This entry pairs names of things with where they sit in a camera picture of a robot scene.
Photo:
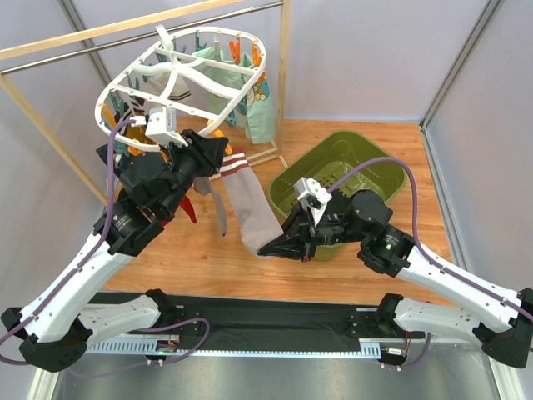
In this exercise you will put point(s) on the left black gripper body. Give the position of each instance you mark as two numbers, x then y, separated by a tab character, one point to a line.
199	150

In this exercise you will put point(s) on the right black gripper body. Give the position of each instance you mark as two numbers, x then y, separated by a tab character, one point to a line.
306	235

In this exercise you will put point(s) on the grey sock red stripes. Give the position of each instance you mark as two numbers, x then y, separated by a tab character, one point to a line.
258	223

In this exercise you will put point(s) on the white round clip hanger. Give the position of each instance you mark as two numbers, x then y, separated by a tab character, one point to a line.
165	75

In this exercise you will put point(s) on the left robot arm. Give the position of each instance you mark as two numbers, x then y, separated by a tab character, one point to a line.
56	329

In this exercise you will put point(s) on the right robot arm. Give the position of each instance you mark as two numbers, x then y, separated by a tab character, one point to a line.
496	318

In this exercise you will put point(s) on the mint green cartoon sock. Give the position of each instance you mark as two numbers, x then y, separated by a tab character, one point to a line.
260	121

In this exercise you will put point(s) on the mustard yellow sock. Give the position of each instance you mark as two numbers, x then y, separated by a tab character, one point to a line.
137	134

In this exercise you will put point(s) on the red panda sock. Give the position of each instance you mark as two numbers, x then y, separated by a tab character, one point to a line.
164	217

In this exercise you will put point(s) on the navy blue sock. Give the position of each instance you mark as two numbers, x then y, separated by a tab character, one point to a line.
103	152

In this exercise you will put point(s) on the metal hanging rod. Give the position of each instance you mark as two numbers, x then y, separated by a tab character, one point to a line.
139	37

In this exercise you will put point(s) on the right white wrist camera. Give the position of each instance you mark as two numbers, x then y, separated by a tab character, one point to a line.
312	193

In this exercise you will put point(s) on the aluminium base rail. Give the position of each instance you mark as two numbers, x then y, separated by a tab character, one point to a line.
450	322

